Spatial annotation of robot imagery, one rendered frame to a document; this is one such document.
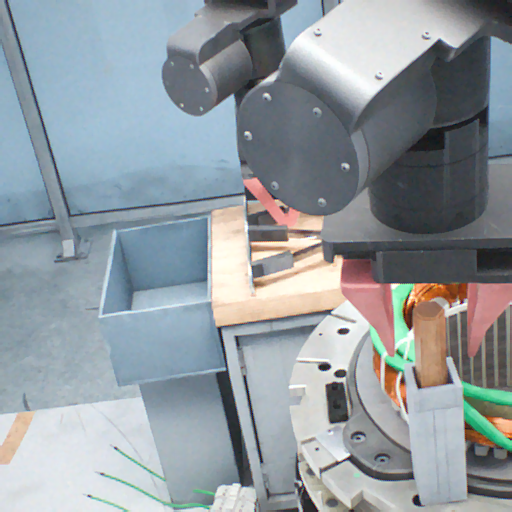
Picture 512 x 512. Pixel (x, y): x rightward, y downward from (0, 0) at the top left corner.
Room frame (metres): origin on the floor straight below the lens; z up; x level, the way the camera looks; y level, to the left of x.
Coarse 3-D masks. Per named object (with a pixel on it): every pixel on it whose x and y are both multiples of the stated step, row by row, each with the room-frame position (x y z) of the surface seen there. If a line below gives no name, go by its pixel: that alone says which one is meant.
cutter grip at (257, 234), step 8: (280, 224) 0.76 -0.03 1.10; (248, 232) 0.76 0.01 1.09; (256, 232) 0.76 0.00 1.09; (264, 232) 0.76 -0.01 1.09; (272, 232) 0.76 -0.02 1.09; (280, 232) 0.76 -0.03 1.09; (256, 240) 0.76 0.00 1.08; (264, 240) 0.76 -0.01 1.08; (272, 240) 0.76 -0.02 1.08; (280, 240) 0.76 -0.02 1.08; (288, 240) 0.75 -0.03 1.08
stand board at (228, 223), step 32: (224, 224) 0.84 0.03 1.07; (320, 224) 0.80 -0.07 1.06; (224, 256) 0.77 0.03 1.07; (256, 256) 0.76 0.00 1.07; (320, 256) 0.74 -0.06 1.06; (224, 288) 0.71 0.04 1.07; (256, 288) 0.70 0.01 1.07; (288, 288) 0.69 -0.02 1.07; (320, 288) 0.69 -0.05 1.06; (224, 320) 0.69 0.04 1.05; (256, 320) 0.68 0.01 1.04
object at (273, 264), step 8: (272, 256) 0.71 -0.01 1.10; (280, 256) 0.70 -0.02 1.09; (288, 256) 0.70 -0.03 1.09; (256, 264) 0.70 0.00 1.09; (264, 264) 0.70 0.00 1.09; (272, 264) 0.70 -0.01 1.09; (280, 264) 0.70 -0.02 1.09; (288, 264) 0.70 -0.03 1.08; (256, 272) 0.70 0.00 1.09; (264, 272) 0.70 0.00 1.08; (272, 272) 0.70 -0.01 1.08
